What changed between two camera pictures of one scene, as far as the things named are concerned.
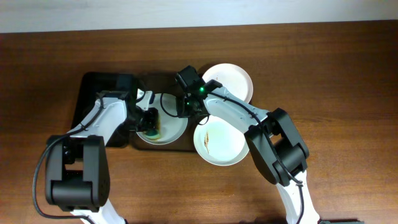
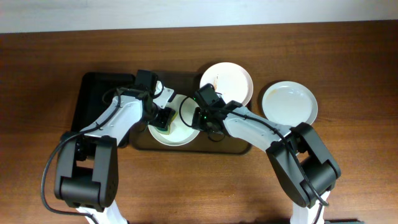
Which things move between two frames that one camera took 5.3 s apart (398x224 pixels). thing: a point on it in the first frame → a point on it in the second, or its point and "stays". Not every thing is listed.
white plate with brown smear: x=172 y=126 → x=288 y=102
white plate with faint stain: x=232 y=78 stays
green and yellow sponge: x=153 y=134 → x=167 y=130
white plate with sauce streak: x=219 y=142 → x=181 y=132
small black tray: x=93 y=83 stays
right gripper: x=185 y=107 → x=198 y=121
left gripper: x=150 y=121 → x=165 y=120
